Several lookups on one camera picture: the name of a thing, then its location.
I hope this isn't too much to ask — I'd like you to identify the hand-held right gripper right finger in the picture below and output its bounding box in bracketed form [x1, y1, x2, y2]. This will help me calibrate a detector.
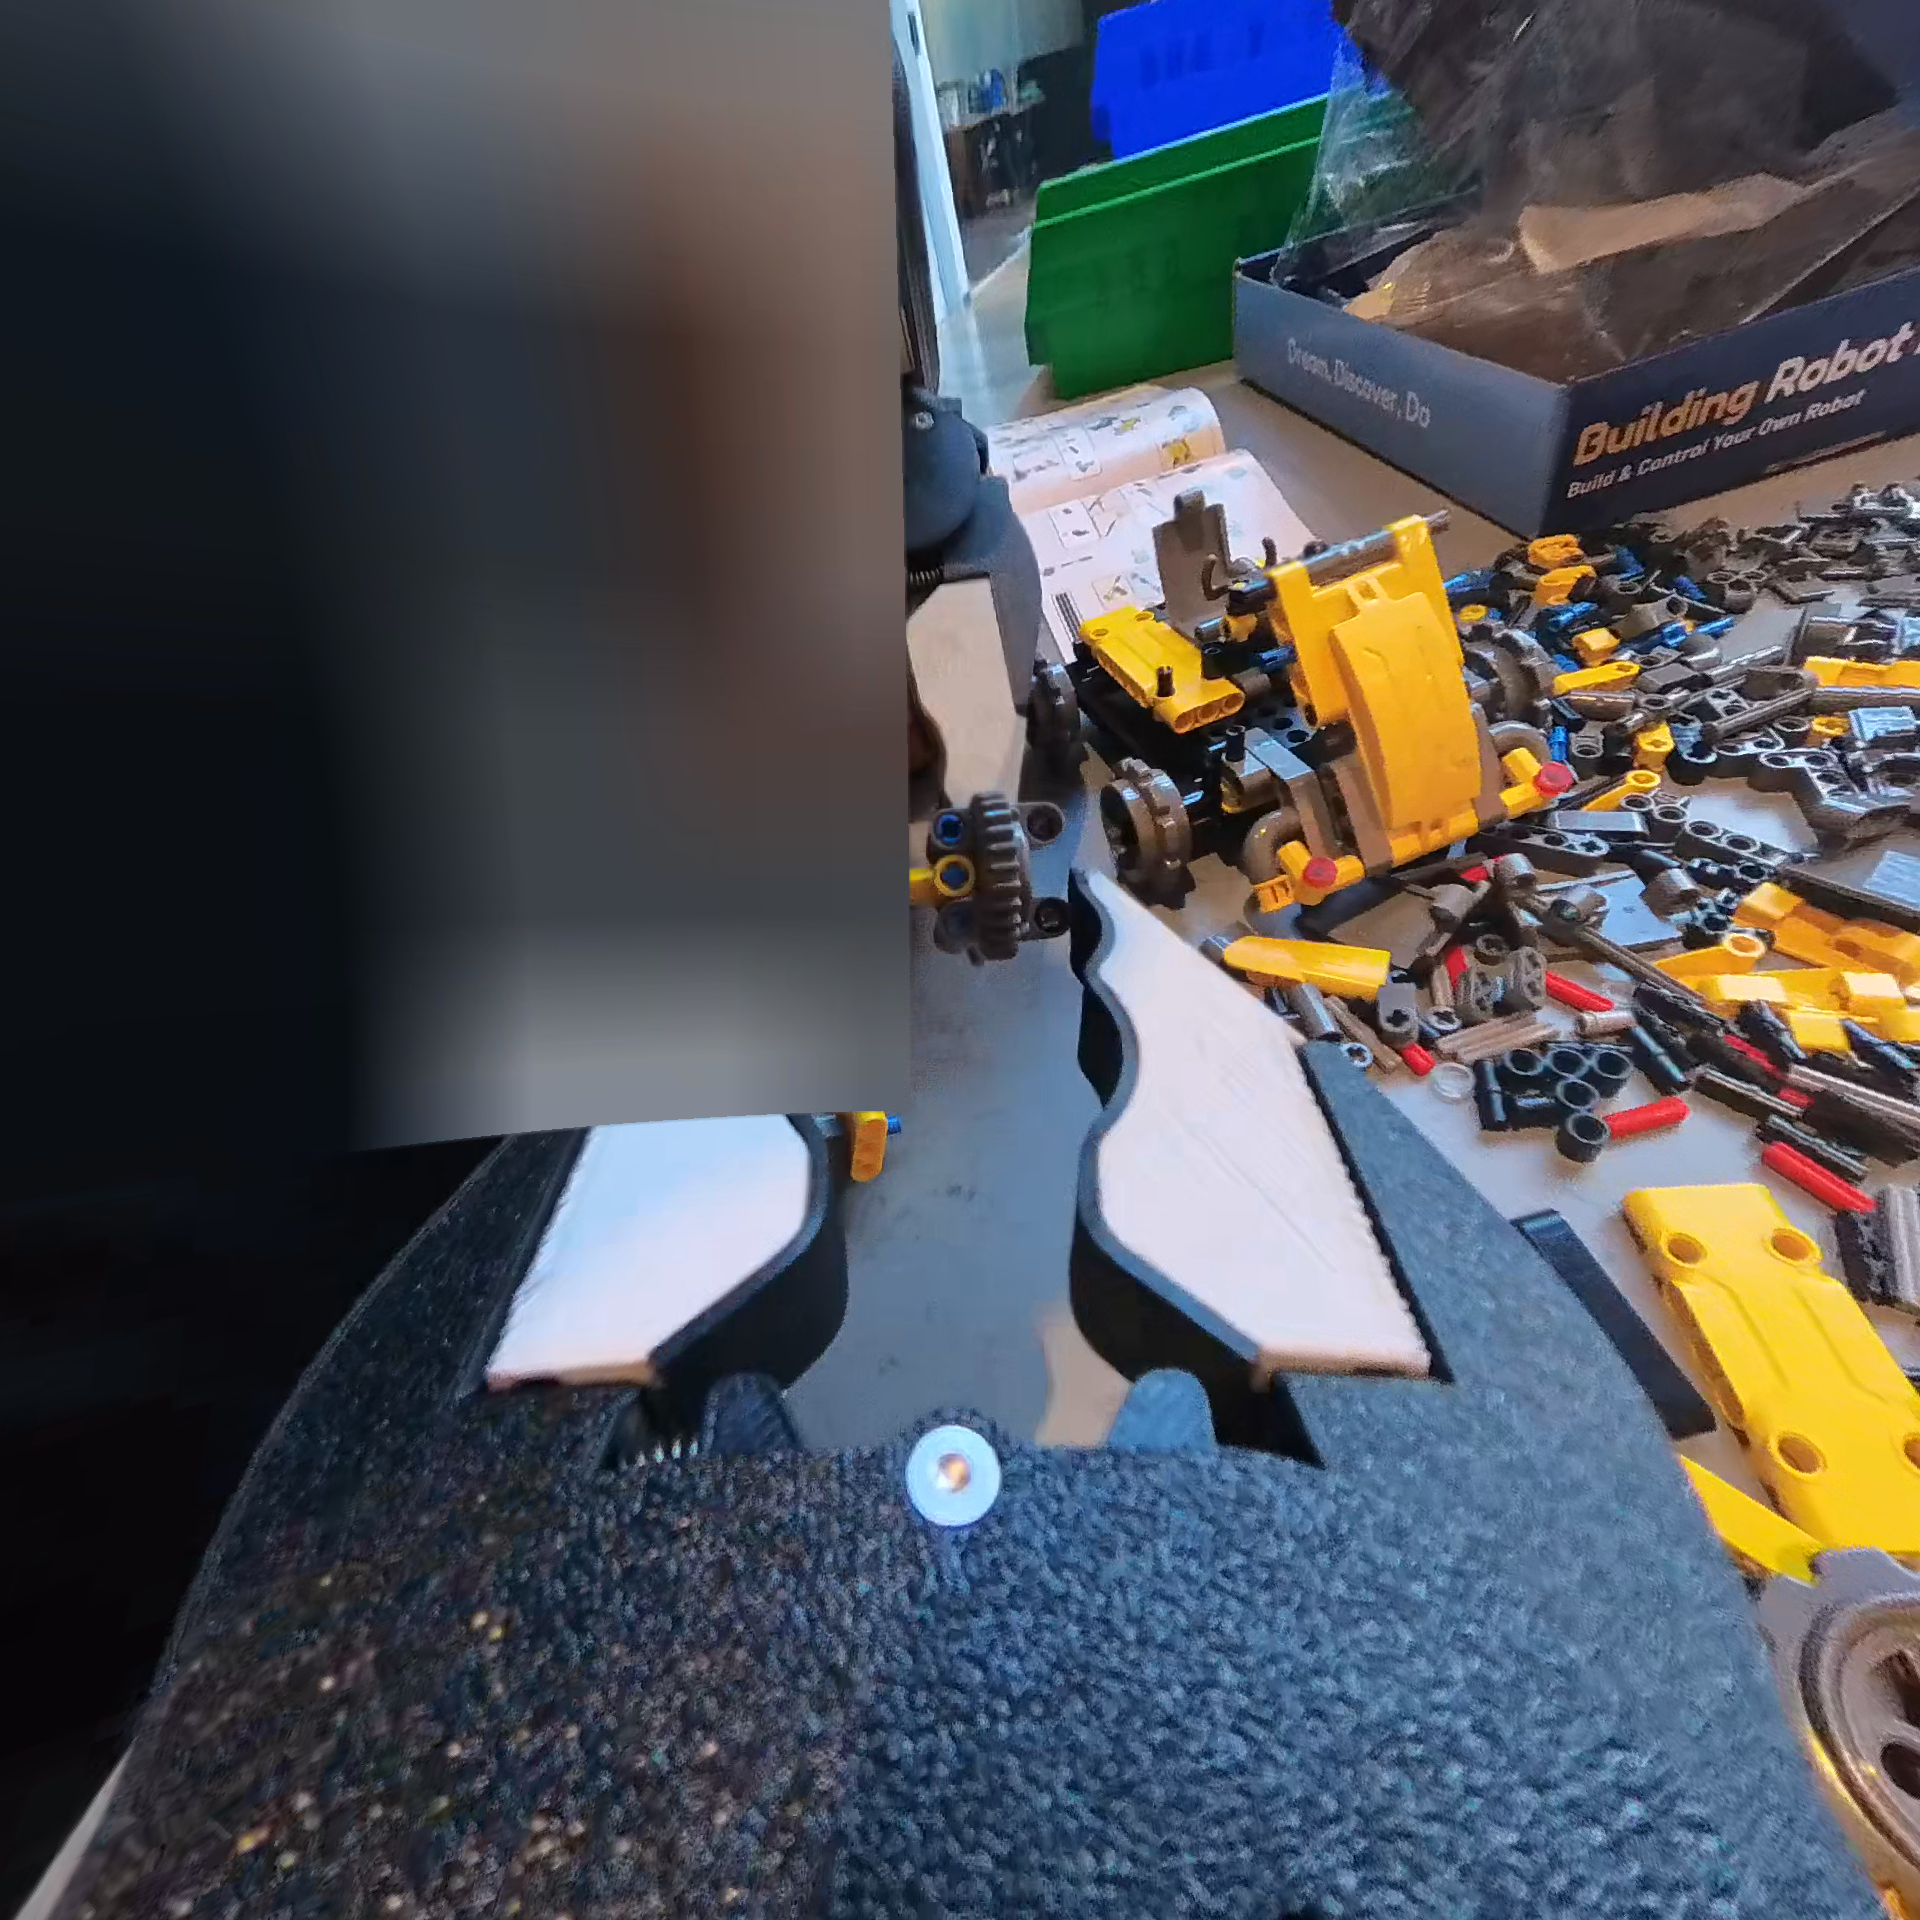
[1071, 869, 1432, 1388]

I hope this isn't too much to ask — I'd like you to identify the pile of loose building pieces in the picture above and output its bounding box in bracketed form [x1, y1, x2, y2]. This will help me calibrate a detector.
[1198, 477, 1920, 1595]

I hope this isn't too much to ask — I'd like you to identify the clear plastic bag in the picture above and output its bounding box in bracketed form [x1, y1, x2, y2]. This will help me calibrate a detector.
[1283, 0, 1920, 384]

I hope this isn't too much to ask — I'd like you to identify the green plastic bin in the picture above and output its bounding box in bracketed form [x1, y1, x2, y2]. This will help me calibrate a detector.
[1026, 99, 1337, 398]

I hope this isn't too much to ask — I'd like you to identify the person's black top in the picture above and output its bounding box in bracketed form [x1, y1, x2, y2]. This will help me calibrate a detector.
[0, 1141, 514, 1891]

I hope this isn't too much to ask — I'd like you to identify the light grey desk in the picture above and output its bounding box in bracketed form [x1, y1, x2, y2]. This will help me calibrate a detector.
[779, 359, 1920, 1455]

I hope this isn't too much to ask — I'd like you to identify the yellow curved panel piece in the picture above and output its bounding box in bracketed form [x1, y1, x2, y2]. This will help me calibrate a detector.
[1220, 935, 1393, 1004]

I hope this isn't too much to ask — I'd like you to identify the blue plastic bin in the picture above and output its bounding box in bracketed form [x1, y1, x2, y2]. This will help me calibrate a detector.
[1092, 0, 1358, 159]

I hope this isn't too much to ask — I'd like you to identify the grey gear block assembly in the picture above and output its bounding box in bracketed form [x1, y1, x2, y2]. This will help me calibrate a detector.
[908, 792, 1074, 962]

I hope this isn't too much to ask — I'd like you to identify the yellow black toy vehicle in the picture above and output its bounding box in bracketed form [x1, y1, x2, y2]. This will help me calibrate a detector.
[1030, 487, 1577, 919]

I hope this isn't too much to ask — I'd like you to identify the dark blue cardboard box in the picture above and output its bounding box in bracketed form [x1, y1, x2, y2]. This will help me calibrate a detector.
[1234, 0, 1920, 543]

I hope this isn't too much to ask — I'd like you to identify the grey wheel hub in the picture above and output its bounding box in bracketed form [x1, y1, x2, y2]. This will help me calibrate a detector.
[1755, 1545, 1920, 1915]

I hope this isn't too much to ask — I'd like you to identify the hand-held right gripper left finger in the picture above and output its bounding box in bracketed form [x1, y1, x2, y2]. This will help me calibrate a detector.
[488, 1116, 840, 1388]

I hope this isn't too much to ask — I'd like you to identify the instruction booklet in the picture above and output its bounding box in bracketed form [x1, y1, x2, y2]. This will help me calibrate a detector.
[983, 388, 1324, 662]

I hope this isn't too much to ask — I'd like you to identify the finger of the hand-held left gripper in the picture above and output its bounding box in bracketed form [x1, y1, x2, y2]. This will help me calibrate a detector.
[904, 568, 1085, 901]

